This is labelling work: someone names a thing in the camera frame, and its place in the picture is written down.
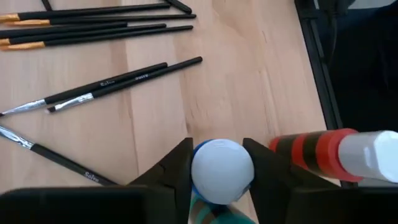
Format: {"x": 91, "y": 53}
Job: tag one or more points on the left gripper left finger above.
{"x": 93, "y": 205}

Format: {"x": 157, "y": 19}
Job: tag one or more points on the small red paint bottle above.
{"x": 311, "y": 149}

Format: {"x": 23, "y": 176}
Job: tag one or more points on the small green paint bottle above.
{"x": 217, "y": 214}

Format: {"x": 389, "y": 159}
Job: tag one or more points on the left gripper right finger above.
{"x": 311, "y": 205}

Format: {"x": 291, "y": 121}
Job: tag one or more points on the small blue paint bottle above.
{"x": 222, "y": 171}

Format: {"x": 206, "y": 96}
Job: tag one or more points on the wide black brush gold ferrule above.
{"x": 178, "y": 5}

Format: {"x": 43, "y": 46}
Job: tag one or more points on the gold-tipped black brushes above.
{"x": 124, "y": 35}

